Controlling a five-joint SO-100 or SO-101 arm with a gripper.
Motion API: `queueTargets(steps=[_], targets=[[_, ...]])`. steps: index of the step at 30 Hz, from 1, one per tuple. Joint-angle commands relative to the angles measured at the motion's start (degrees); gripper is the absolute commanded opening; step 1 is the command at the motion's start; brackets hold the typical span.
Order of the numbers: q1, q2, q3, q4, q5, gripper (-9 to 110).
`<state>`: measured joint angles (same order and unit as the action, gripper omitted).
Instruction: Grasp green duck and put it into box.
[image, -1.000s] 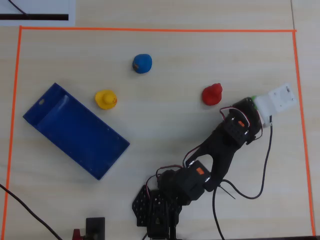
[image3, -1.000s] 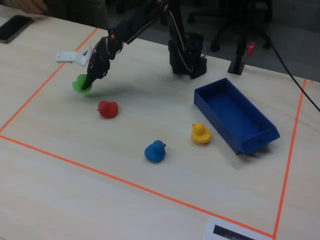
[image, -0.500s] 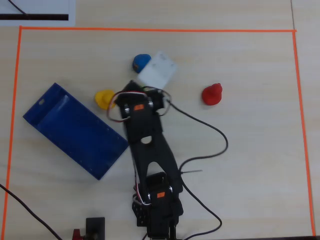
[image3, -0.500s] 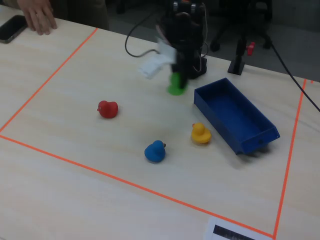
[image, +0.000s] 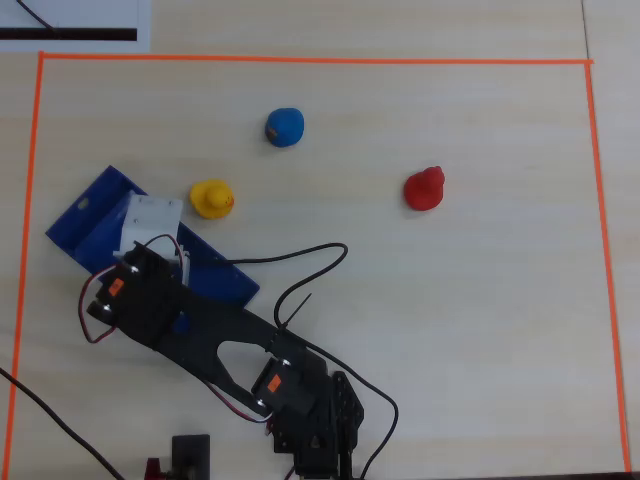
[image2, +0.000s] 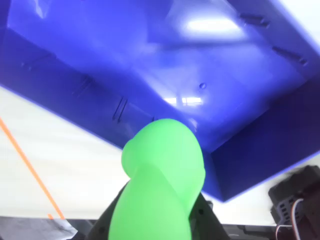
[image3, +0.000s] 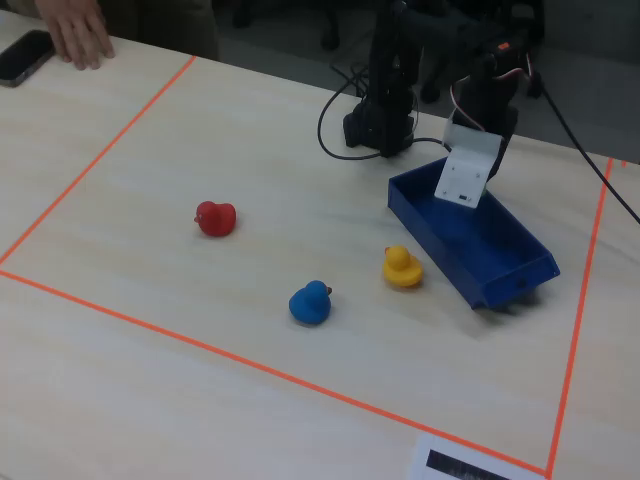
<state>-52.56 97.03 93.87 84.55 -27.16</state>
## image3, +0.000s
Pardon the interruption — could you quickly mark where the dark olive clothing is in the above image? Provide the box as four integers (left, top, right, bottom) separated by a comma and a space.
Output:
97, 0, 220, 61

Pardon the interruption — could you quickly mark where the bare human hand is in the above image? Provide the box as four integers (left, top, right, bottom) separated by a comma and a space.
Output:
42, 0, 116, 71

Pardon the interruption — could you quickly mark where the white paper with black bar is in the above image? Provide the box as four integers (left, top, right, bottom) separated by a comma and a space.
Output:
409, 433, 549, 480

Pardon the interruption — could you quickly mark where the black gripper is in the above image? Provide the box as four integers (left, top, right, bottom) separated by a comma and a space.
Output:
457, 59, 520, 184

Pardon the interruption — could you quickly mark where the black camera cable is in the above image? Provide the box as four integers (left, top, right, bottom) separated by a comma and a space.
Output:
317, 62, 446, 161

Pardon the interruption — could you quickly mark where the red white servo wire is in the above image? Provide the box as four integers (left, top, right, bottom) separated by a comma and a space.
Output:
448, 47, 537, 132

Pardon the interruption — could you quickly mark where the red rubber duck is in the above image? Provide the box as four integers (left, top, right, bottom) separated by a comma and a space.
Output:
193, 199, 238, 238

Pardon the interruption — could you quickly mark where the black smartphone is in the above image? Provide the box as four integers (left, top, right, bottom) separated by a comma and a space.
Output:
0, 28, 56, 89

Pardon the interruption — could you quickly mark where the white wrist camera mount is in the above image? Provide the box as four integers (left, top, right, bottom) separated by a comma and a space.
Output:
433, 122, 505, 209

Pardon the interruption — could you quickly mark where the blue plastic box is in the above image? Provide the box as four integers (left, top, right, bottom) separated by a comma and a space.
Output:
387, 155, 561, 311

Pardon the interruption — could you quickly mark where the black power cable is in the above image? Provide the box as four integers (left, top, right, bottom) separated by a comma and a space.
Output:
537, 74, 640, 224

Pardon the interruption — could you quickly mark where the blue rubber duck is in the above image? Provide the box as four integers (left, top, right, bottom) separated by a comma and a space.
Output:
287, 279, 335, 327

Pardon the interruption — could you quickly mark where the yellow rubber duck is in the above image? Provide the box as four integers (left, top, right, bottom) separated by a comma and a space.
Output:
382, 244, 425, 290

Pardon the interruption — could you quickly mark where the long orange tape strip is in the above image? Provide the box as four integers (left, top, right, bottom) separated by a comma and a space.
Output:
0, 268, 551, 476

